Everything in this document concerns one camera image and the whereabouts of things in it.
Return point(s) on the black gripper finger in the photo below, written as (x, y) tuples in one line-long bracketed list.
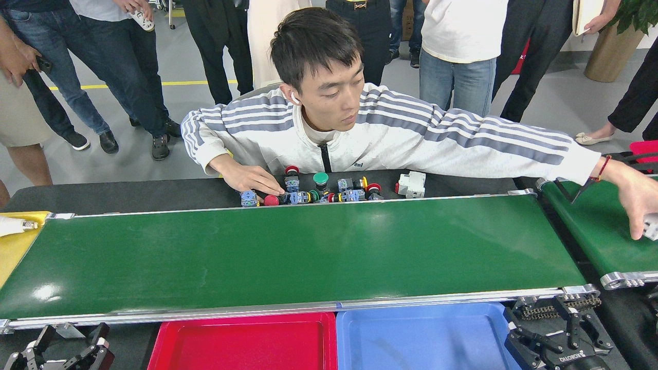
[(45, 334), (100, 336)]

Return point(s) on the seated person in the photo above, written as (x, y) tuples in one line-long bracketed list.
[(390, 133)]

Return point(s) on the long green conveyor belt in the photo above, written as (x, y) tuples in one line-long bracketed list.
[(282, 252)]

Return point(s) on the white stand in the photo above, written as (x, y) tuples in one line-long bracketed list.
[(170, 15)]

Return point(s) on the yellow plastic tray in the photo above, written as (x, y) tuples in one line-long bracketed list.
[(13, 252)]

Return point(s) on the white light bulb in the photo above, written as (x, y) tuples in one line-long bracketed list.
[(10, 226)]

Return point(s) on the white patterned cup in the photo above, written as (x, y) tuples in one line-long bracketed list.
[(143, 21)]

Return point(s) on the green feeder conveyor belt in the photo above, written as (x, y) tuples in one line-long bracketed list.
[(606, 231)]

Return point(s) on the cream notebook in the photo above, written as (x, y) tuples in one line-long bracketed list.
[(586, 15)]

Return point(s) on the white circuit breaker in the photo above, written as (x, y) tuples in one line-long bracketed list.
[(653, 228), (414, 185)]

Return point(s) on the red bin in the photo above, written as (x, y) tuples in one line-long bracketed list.
[(645, 149)]

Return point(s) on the green plant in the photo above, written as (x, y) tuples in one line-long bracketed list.
[(637, 13)]

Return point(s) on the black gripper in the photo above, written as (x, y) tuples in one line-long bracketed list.
[(570, 357)]

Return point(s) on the grey chair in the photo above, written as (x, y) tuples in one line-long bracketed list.
[(257, 91)]

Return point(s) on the red plastic tray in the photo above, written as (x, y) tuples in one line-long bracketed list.
[(241, 344)]

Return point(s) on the seated person's right hand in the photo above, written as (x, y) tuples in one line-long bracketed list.
[(252, 181)]

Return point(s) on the red floor sign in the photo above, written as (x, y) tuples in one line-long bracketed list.
[(522, 61)]

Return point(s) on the standing person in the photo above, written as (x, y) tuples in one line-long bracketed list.
[(128, 77), (398, 25), (534, 51), (216, 41), (46, 103), (637, 92), (56, 67), (15, 113), (462, 31), (262, 31), (370, 36)]

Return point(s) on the green push button switch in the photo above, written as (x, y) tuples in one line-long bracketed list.
[(314, 196), (321, 178), (249, 199)]

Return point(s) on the cardboard box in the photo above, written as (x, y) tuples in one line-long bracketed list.
[(407, 20)]

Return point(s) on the seated person's left hand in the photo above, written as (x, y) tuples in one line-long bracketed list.
[(637, 195)]

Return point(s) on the tan plant pot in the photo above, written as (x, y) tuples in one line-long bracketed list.
[(611, 56)]

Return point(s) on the black phone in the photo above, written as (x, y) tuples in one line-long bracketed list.
[(44, 64)]

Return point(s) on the blue plastic tray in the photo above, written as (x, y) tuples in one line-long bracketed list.
[(421, 339)]

